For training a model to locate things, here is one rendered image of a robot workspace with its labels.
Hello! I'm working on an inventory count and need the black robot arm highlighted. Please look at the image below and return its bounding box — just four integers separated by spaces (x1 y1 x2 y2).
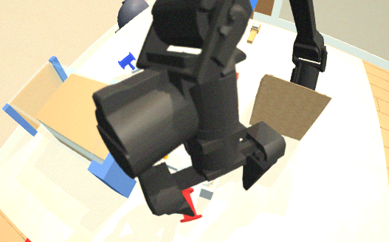
92 0 328 179

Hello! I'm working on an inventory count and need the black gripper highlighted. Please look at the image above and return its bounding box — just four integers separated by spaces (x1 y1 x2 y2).
138 114 286 217

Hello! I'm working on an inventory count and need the blue and grey crank handle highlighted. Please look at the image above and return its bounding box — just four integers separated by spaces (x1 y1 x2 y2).
118 52 142 74

